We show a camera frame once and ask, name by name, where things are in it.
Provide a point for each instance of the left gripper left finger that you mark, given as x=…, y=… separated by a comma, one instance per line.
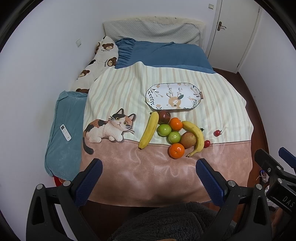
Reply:
x=86, y=180

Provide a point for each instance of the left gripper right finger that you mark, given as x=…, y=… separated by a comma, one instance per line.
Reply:
x=213, y=181

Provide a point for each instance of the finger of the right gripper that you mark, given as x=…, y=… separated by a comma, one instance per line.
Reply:
x=267, y=162
x=288, y=157

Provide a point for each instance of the curved banana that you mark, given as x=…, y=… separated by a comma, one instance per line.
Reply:
x=195, y=130

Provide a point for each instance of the orange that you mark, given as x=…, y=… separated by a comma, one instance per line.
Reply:
x=175, y=124
x=176, y=150

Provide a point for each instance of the tan red apple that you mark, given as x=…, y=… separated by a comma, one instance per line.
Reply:
x=188, y=140

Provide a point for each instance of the green apple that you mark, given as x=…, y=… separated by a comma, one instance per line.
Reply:
x=174, y=137
x=164, y=130

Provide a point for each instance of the long banana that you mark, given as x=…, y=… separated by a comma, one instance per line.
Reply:
x=149, y=130

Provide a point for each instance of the dark red apple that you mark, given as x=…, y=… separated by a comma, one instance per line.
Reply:
x=164, y=117

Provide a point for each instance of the red object under cushion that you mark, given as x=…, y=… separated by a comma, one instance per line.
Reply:
x=58, y=181

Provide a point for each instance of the teal cushion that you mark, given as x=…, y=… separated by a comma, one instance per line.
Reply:
x=63, y=153

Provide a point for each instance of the dark fuzzy garment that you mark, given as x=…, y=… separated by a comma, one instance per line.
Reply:
x=184, y=221

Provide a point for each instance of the white remote control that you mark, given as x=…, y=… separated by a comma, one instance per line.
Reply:
x=65, y=133

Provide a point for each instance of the striped cat print blanket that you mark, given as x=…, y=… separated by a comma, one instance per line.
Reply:
x=115, y=118

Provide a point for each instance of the oval deer pattern tray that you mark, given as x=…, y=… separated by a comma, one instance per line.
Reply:
x=172, y=96

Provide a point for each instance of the bear print pillow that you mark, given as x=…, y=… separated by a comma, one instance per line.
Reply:
x=106, y=56

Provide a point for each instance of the blue duvet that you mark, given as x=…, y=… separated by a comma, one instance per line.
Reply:
x=184, y=56

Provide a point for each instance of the white door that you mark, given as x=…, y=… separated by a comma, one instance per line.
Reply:
x=227, y=48

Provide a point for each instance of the brass door handle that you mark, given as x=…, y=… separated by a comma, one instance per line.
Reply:
x=221, y=26

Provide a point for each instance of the wall switch left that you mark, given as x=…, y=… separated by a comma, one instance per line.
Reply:
x=78, y=43

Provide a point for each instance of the wall switch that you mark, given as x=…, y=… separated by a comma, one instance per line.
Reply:
x=78, y=43
x=211, y=6

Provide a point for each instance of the wall switch top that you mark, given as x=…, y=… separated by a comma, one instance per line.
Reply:
x=211, y=6

